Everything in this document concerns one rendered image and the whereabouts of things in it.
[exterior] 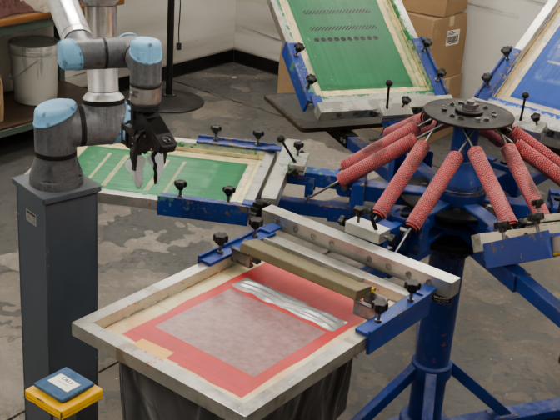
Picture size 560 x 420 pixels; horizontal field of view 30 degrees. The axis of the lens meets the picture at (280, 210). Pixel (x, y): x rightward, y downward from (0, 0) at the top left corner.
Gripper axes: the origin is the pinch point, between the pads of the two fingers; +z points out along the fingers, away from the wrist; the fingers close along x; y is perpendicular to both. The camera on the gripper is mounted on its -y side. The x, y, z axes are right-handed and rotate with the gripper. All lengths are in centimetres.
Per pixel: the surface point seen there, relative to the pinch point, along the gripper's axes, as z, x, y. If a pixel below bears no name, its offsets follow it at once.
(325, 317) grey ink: 40, -42, -24
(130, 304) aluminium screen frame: 37.2, 0.8, 6.3
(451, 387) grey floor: 136, -167, 22
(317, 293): 41, -50, -12
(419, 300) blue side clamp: 35, -64, -38
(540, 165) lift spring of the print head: 18, -139, -19
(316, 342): 41, -32, -32
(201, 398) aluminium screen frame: 39, 10, -37
